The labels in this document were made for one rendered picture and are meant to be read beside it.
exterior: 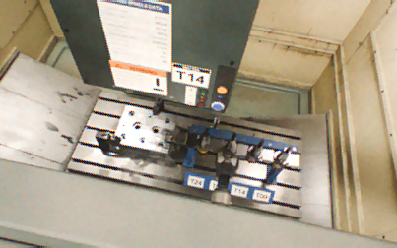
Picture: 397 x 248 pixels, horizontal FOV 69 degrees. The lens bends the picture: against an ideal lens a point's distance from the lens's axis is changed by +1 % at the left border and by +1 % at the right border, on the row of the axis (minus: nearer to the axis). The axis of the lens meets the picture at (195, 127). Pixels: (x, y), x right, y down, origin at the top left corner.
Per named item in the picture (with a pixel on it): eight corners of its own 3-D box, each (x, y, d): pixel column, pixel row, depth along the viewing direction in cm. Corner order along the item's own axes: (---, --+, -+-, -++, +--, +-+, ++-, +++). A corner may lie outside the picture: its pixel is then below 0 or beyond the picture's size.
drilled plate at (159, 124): (167, 156, 147) (167, 153, 143) (113, 146, 148) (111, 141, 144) (177, 120, 159) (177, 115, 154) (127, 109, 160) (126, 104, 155)
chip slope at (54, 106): (75, 219, 159) (59, 208, 136) (-41, 196, 161) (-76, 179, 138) (125, 94, 204) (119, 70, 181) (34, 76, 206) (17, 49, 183)
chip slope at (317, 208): (313, 272, 154) (338, 269, 132) (186, 244, 157) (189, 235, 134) (310, 132, 199) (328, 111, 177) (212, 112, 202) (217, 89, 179)
